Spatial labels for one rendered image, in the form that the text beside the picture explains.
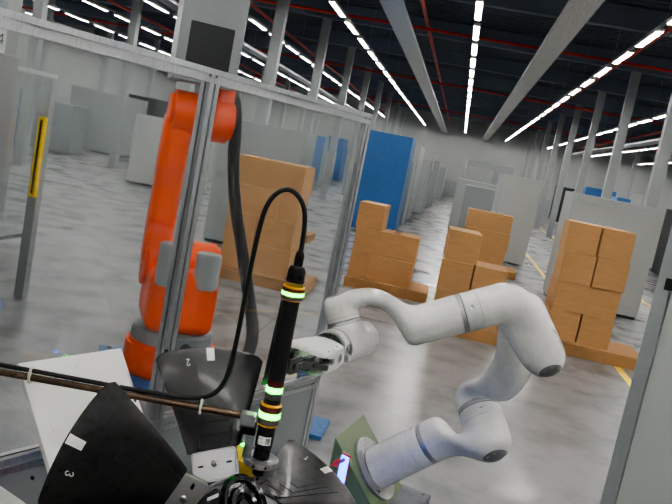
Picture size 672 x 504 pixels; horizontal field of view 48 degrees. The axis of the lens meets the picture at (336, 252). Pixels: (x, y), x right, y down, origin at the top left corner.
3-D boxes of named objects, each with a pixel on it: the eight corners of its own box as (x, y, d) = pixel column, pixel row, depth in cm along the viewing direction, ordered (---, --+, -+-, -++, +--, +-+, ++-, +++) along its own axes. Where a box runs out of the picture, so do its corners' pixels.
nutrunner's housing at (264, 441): (247, 477, 148) (290, 251, 142) (249, 468, 152) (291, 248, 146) (266, 480, 148) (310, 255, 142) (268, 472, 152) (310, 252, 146)
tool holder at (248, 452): (230, 465, 146) (239, 418, 144) (234, 451, 153) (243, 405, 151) (276, 474, 146) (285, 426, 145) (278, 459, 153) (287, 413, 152)
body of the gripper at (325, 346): (347, 372, 162) (319, 383, 152) (308, 358, 167) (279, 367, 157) (353, 339, 160) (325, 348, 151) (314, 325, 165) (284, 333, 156)
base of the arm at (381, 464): (371, 433, 231) (421, 408, 224) (398, 492, 226) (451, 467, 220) (346, 444, 213) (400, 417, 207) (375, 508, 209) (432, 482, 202)
